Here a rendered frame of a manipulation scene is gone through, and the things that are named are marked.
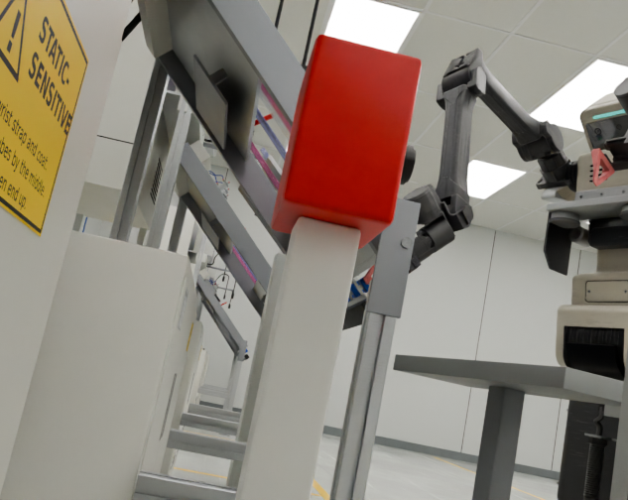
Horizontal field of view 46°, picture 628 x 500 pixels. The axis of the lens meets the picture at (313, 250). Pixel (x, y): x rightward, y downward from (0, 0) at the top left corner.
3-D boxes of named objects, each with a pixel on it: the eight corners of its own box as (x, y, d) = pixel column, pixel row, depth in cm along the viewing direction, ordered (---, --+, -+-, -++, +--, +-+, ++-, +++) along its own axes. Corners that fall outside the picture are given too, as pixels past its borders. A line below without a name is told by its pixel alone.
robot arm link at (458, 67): (475, 33, 173) (439, 50, 180) (473, 76, 167) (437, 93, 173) (564, 132, 200) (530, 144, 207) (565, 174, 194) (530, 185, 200)
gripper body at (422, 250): (395, 241, 142) (426, 221, 144) (382, 251, 152) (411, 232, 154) (414, 269, 142) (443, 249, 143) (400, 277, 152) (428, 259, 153)
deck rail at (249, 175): (316, 302, 177) (337, 288, 178) (317, 302, 175) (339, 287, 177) (159, 60, 182) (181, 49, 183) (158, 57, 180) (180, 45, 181)
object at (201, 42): (231, 168, 178) (249, 158, 179) (243, 53, 113) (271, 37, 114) (159, 57, 180) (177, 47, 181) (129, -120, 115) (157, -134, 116)
